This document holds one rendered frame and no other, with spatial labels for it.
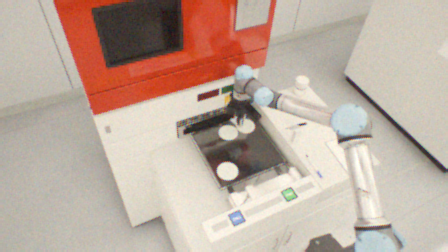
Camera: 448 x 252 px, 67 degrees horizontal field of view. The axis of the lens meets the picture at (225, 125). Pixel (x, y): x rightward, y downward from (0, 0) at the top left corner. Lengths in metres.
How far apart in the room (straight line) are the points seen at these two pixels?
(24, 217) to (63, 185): 0.32
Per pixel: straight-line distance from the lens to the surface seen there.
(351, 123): 1.20
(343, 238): 1.67
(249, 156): 1.68
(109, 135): 1.63
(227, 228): 1.42
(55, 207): 2.74
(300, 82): 1.87
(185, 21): 1.30
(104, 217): 2.59
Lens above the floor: 2.25
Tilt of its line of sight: 49 degrees down
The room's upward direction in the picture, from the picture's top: 5 degrees clockwise
